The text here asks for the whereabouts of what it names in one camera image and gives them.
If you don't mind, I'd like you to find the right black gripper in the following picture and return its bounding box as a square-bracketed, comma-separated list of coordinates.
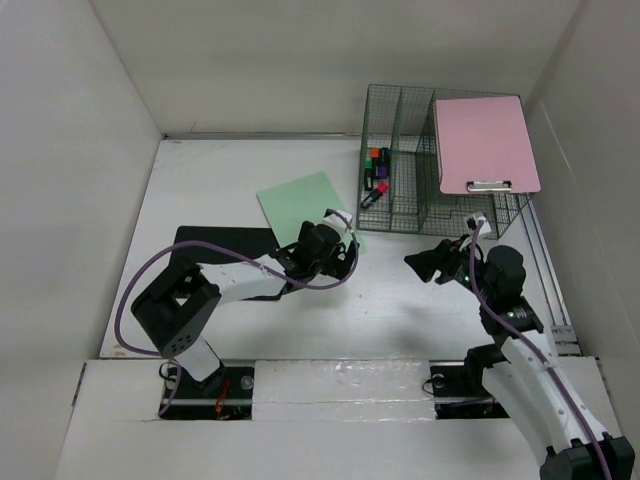
[402, 233, 495, 302]

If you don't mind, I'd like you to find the green clipboard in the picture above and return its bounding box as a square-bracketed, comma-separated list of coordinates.
[256, 172, 357, 247]

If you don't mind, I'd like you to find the green highlighter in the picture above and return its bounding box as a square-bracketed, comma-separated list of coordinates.
[363, 159, 374, 192]

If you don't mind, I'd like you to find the purple highlighter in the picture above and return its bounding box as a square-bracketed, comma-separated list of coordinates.
[376, 163, 389, 180]

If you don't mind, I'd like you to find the orange highlighter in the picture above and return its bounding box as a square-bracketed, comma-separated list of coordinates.
[370, 148, 381, 166]

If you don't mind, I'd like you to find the pink clipboard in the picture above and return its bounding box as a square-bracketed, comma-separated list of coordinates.
[434, 96, 541, 195]

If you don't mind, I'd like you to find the blue highlighter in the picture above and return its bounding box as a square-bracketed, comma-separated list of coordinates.
[380, 147, 392, 165]

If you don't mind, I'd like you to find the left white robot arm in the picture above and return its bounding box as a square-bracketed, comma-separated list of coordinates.
[131, 214, 360, 397]

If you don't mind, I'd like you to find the black mat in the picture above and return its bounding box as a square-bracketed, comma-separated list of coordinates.
[169, 225, 279, 283]

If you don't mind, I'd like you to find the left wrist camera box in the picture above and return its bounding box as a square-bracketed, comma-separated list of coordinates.
[321, 209, 352, 236]

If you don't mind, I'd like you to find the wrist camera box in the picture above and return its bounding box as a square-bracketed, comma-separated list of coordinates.
[321, 209, 352, 236]
[463, 212, 493, 238]

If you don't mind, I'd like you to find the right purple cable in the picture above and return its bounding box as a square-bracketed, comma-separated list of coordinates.
[439, 219, 614, 480]

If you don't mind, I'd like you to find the purple cable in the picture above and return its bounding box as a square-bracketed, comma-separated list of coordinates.
[114, 212, 361, 419]
[439, 219, 614, 480]

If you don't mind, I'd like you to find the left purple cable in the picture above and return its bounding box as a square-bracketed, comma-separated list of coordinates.
[114, 212, 361, 419]

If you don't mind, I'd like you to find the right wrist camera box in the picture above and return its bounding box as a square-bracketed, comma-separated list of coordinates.
[463, 212, 493, 238]

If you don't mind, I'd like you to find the green wire mesh organizer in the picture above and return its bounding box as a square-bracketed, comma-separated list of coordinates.
[356, 84, 533, 240]

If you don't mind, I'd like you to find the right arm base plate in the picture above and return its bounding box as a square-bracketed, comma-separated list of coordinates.
[423, 362, 509, 420]

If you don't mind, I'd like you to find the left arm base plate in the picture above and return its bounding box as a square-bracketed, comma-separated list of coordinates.
[158, 362, 255, 421]

